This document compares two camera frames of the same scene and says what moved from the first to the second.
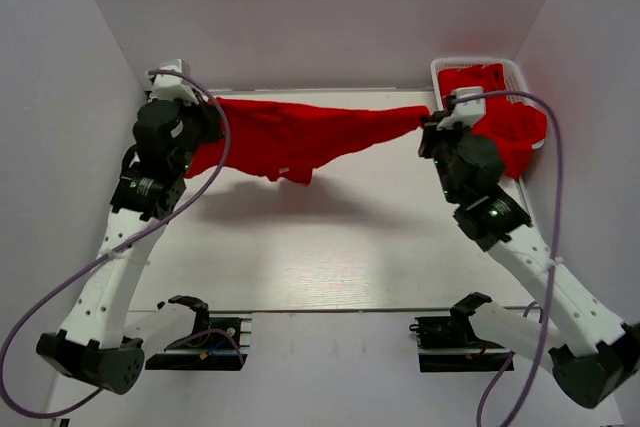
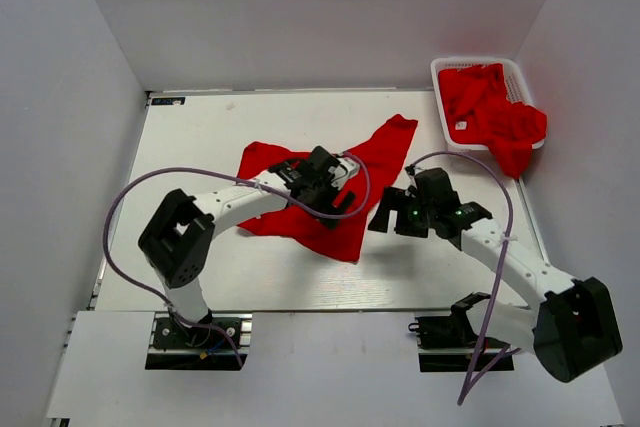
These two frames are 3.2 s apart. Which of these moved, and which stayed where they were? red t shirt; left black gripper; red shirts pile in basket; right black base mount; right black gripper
Moved: red t shirt; left black gripper; right black gripper
Stayed: right black base mount; red shirts pile in basket
